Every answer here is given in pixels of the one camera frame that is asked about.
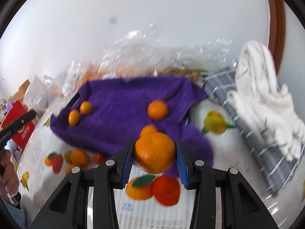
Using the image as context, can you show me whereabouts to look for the red paper bag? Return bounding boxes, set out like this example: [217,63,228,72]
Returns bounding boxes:
[1,100,36,150]

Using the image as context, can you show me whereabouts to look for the grey checked cloth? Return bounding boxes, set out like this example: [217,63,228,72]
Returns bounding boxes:
[204,65,305,197]

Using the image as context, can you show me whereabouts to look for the white striped towel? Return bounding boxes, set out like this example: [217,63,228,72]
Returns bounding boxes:
[226,40,305,163]

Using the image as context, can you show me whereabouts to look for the purple towel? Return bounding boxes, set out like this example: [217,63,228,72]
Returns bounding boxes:
[50,75,214,180]

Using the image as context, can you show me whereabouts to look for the small orange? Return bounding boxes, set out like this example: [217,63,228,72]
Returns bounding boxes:
[68,109,80,126]
[80,101,92,115]

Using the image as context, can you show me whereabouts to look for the large clear plastic bag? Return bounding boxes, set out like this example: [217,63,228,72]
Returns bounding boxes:
[100,24,235,77]

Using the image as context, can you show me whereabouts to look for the white plastic bag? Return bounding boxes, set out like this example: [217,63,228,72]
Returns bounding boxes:
[24,75,53,110]

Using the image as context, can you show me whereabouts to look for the brown longan bunch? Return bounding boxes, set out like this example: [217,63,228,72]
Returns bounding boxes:
[162,69,206,80]

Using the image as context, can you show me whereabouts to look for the person's left hand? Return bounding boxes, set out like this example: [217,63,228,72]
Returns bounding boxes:
[0,148,21,196]

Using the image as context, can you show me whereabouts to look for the fruit-print tablecloth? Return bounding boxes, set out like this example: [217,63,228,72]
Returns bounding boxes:
[18,98,305,229]

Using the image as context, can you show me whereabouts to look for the brown wooden door frame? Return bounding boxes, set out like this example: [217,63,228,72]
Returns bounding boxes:
[264,0,286,75]

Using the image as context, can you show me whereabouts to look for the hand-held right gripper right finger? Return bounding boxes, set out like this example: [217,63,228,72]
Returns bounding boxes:
[176,138,280,229]

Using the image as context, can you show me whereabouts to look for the small clear plastic bag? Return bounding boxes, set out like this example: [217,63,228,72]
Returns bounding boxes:
[51,61,96,96]

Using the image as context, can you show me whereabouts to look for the large orange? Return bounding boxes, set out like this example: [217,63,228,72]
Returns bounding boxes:
[70,149,89,166]
[147,100,168,121]
[134,132,176,174]
[140,124,159,138]

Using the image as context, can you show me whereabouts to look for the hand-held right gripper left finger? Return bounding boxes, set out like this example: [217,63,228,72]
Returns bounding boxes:
[28,137,135,229]

